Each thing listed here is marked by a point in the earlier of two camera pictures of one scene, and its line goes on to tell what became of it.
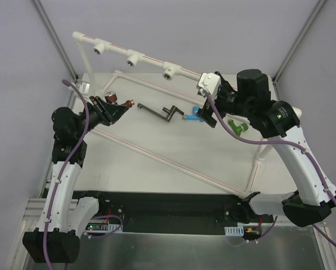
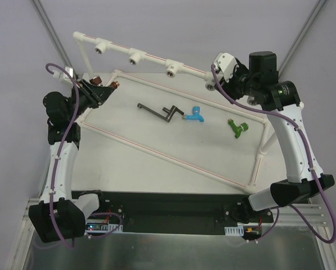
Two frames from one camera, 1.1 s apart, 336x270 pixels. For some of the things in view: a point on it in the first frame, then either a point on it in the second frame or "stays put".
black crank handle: (167, 117) stays put
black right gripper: (210, 111) → (231, 84)
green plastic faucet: (237, 129) stays put
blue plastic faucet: (193, 117) stays put
